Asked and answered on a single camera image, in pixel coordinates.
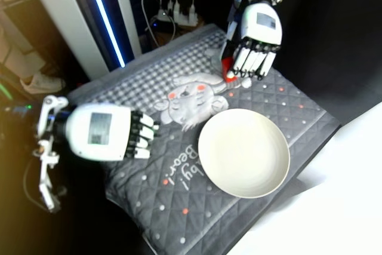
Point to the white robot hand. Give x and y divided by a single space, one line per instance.
253 32
77 135

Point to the red block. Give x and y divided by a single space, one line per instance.
226 64

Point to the cream round plate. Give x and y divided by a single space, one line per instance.
243 153

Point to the white shoe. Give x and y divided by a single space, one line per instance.
41 84

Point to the white power strip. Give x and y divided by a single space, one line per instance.
186 20

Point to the grey quilt with bear print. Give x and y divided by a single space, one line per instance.
167 195

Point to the blue light strip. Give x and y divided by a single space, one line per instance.
104 19

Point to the wide white post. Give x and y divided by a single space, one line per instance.
62 13

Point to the narrow white post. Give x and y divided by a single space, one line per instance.
126 13

